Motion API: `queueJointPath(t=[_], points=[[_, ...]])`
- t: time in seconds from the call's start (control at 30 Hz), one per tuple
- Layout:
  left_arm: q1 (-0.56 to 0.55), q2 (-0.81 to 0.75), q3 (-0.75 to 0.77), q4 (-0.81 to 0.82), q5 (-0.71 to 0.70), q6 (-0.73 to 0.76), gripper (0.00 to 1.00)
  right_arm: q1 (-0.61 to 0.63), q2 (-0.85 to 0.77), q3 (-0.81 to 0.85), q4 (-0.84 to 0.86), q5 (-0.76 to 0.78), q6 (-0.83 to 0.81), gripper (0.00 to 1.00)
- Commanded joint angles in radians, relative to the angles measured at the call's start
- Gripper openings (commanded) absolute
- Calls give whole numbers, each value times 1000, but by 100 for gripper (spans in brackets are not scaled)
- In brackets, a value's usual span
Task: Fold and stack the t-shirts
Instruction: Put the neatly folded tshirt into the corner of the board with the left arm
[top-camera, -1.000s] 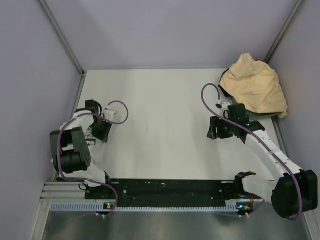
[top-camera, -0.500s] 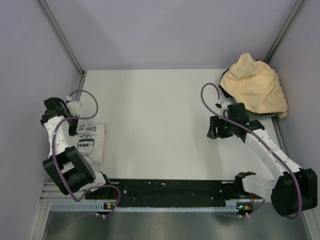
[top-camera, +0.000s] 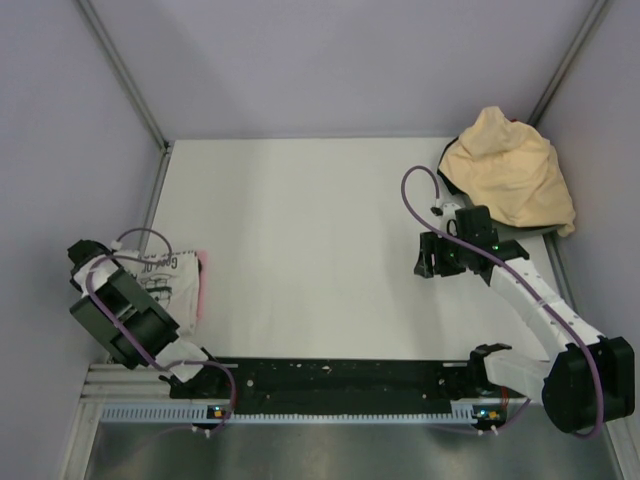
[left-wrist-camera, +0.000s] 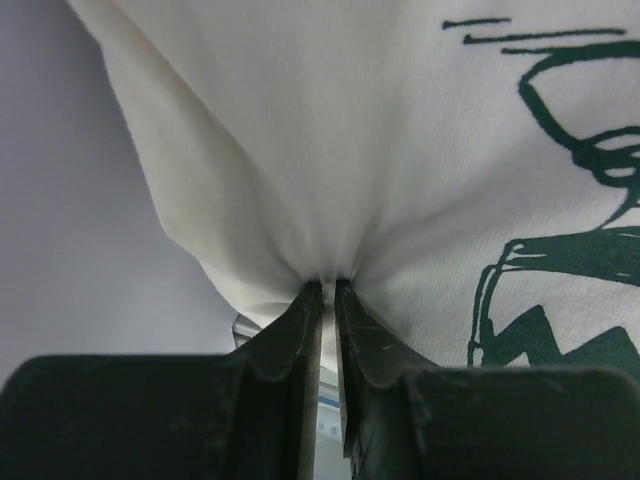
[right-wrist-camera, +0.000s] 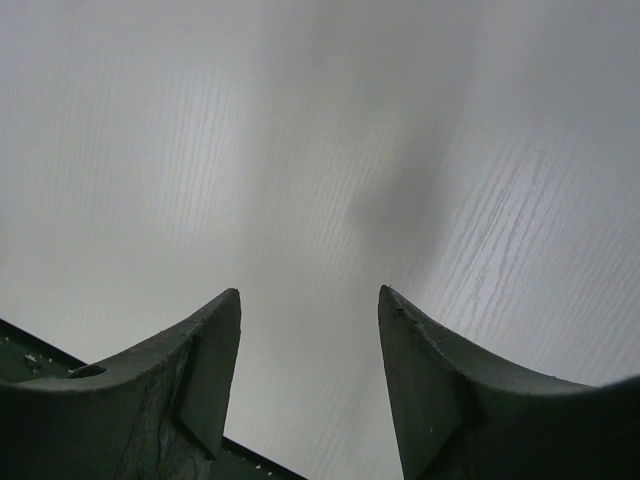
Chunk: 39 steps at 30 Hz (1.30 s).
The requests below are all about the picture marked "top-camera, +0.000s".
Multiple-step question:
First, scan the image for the white and green t shirt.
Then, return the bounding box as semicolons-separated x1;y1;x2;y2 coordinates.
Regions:
121;250;202;336

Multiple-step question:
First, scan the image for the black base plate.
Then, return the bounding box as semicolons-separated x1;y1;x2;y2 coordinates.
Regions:
169;355;529;416

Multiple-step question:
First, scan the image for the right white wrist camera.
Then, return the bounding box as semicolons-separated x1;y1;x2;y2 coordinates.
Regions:
430;202;462;218

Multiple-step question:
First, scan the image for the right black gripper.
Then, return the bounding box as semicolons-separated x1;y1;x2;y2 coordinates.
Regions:
415;228;472;278

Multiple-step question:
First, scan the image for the pink folded t shirt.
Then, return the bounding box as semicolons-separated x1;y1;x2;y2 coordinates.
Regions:
196;250;208;322

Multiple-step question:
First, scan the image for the left corner aluminium post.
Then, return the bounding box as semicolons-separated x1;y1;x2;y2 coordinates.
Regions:
75;0;171;151

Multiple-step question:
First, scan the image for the beige t shirt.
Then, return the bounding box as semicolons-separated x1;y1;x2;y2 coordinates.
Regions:
438;106;576;237

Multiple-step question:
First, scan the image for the right corner aluminium post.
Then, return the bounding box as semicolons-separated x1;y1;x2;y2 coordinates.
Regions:
527;0;614;127

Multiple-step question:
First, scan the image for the corner aluminium post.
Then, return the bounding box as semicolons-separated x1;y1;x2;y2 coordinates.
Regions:
75;0;171;151
527;0;614;127

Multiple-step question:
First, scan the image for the dark grey bin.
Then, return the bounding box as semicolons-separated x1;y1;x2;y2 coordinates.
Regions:
442;194;560;241

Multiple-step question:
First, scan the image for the grey slotted cable duct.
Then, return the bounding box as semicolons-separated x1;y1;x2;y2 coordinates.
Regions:
101;403;506;425

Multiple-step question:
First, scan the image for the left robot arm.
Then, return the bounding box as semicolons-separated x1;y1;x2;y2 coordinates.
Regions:
67;240;229;399

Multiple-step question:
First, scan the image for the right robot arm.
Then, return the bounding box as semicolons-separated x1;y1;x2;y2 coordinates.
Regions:
414;203;635;434

